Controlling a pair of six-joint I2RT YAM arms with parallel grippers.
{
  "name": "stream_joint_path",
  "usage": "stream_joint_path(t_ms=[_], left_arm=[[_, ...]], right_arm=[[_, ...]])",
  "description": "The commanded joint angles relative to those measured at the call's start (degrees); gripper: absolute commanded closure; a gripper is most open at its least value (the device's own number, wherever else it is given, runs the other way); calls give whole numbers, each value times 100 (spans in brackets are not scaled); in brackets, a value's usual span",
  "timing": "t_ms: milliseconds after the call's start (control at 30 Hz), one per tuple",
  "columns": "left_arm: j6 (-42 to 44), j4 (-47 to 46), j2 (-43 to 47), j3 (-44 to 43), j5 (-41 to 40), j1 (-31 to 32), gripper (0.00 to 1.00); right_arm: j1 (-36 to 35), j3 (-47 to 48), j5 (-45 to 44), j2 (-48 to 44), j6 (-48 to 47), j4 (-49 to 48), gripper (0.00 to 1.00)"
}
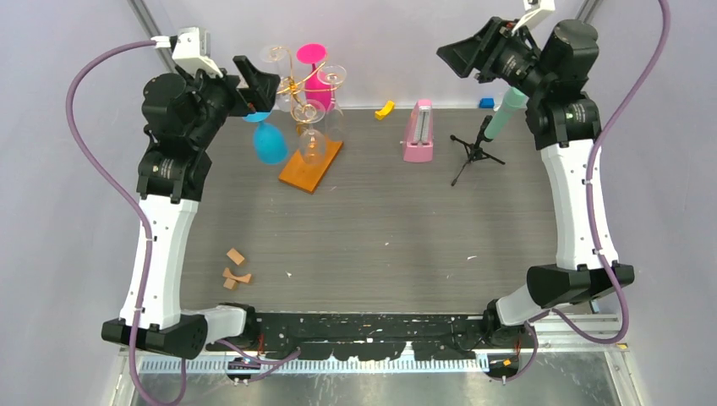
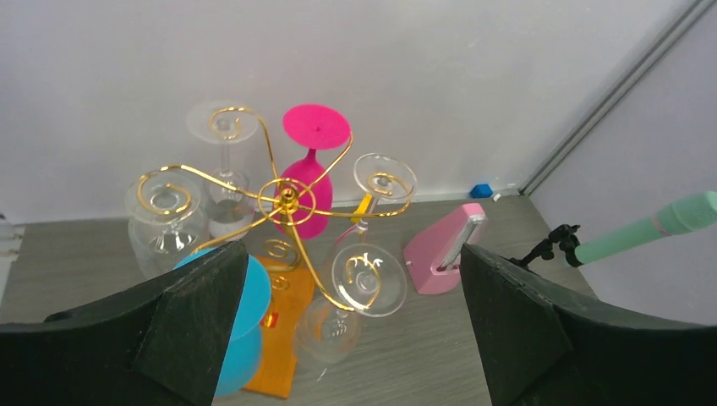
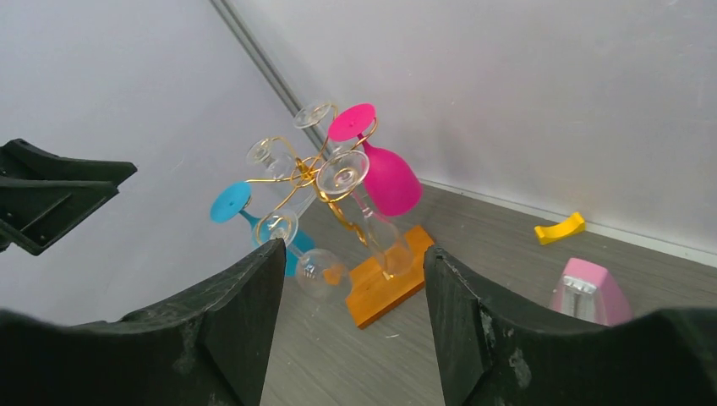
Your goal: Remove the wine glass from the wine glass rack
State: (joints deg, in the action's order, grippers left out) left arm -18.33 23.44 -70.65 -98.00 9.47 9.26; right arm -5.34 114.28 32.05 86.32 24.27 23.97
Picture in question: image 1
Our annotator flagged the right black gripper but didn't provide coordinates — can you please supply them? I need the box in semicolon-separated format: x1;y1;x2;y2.
435;16;551;98

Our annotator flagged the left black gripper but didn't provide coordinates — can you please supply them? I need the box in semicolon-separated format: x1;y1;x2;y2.
177;56;278;149

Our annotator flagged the blue wine glass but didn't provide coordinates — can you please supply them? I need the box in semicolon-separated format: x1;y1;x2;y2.
243;112;288;165

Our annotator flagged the clear wine glass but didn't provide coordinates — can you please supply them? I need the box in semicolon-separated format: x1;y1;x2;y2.
260;45;295;112
291;100;327;166
318;64;347;141

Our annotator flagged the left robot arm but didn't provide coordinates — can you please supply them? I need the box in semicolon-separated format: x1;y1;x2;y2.
101;55;280;359

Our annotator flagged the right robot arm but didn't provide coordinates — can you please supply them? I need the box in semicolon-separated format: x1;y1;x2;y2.
436;17;635;348

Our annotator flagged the clear wine glass back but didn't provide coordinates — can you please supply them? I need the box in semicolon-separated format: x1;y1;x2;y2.
260;45;295;112

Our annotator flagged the pink wine glass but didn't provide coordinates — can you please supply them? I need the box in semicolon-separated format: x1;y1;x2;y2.
296;43;332;113

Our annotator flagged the orange wooden rack base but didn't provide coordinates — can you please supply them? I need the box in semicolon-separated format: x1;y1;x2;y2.
278;140;343;195

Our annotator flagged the blue block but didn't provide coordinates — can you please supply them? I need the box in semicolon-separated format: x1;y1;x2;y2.
479;97;495;109

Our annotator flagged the black tripod mic stand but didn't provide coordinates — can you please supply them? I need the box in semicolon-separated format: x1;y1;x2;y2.
450;115;506;187

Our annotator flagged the yellow block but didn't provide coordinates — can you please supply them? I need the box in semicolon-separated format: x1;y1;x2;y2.
374;100;396;121

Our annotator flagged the curved wooden block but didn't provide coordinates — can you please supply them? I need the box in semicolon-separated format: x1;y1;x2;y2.
222;268;252;284

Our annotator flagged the small wooden block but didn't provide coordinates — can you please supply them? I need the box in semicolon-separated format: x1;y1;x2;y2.
223;278;239;290

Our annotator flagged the gold wire glass rack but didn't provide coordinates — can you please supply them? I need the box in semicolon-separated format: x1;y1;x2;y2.
288;48;336;107

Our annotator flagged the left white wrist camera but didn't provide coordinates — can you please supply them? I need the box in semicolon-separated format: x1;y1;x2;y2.
151;26;225;79

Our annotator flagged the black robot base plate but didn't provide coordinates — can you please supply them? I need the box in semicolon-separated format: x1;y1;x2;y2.
228;312;534;361

